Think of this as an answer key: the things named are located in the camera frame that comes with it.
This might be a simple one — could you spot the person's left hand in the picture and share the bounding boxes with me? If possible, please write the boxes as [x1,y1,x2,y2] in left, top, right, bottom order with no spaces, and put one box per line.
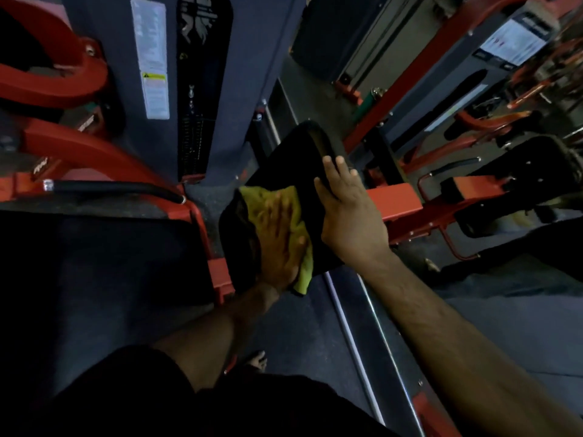
[253,191,309,293]

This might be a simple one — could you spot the person's right hand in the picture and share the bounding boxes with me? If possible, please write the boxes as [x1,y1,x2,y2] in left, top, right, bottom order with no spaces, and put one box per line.
[314,155,393,269]

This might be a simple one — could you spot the black padded machine cushion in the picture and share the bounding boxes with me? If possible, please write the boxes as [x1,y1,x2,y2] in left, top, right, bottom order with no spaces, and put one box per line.
[219,120,348,296]

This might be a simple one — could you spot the yellow cleaning cloth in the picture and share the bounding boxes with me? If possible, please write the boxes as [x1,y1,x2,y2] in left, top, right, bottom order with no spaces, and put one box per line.
[239,185,315,296]

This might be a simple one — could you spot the person's left forearm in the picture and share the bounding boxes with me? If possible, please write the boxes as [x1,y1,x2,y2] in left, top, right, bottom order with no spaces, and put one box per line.
[152,282,292,393]

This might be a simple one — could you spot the person's right forearm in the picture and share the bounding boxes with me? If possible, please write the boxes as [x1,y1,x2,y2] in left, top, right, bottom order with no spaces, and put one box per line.
[357,243,583,437]

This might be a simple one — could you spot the green bottle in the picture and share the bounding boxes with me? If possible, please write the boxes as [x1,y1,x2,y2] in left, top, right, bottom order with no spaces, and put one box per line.
[353,87,382,124]

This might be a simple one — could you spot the grey weight stack tower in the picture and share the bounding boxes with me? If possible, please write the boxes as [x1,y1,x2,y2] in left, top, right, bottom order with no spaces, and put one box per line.
[59,0,311,188]

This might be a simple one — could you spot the black weight stack plates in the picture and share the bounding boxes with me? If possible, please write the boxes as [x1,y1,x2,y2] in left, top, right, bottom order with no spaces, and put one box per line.
[176,0,234,181]

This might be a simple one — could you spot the black padded seat cushion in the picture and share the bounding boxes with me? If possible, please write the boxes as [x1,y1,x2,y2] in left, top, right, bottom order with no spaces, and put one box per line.
[441,135,583,238]

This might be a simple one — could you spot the person's black shorts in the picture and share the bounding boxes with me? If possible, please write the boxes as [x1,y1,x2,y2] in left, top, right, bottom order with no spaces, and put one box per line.
[25,345,399,437]

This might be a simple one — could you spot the white instruction placard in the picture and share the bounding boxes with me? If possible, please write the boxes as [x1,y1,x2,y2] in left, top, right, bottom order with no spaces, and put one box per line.
[478,18,548,67]

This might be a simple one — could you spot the white warning label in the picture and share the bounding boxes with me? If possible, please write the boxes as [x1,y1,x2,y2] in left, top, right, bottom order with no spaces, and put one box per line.
[131,0,170,121]

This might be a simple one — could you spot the red gym machine with bracket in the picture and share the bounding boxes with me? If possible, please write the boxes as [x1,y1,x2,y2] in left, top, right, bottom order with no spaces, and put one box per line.
[362,109,538,262]

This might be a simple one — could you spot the chrome floor rail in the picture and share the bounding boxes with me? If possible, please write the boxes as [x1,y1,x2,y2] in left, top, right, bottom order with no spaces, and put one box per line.
[356,274,426,437]
[322,270,386,426]

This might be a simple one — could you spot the grey tower with red frame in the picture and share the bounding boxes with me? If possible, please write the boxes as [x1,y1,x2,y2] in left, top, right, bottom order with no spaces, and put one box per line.
[342,0,583,156]

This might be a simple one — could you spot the black handle with chrome end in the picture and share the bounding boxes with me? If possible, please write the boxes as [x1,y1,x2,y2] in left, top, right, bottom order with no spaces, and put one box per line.
[43,179,187,205]

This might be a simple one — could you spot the red gym machine frame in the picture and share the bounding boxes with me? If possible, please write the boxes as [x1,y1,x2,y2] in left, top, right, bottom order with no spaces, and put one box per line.
[0,0,236,306]

